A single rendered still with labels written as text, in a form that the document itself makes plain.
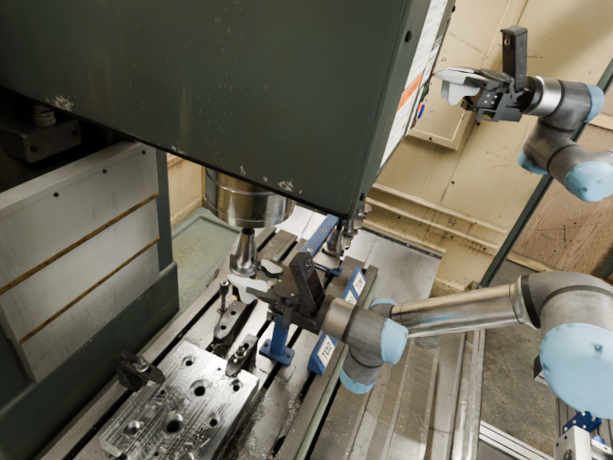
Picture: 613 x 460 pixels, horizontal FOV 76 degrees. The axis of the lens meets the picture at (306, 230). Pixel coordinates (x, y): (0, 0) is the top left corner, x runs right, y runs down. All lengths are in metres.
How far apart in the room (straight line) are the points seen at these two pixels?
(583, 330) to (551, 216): 2.92
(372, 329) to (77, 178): 0.70
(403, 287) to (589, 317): 1.16
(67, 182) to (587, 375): 0.98
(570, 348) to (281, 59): 0.52
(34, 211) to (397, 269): 1.36
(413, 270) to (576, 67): 0.93
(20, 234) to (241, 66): 0.63
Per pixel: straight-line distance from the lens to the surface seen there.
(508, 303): 0.80
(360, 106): 0.44
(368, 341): 0.75
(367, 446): 1.32
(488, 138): 1.62
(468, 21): 1.54
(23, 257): 1.00
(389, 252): 1.83
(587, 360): 0.65
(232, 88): 0.50
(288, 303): 0.76
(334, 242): 1.08
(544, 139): 1.00
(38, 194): 0.96
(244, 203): 0.62
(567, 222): 3.58
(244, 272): 0.79
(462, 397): 1.47
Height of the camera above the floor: 1.90
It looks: 36 degrees down
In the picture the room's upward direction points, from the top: 11 degrees clockwise
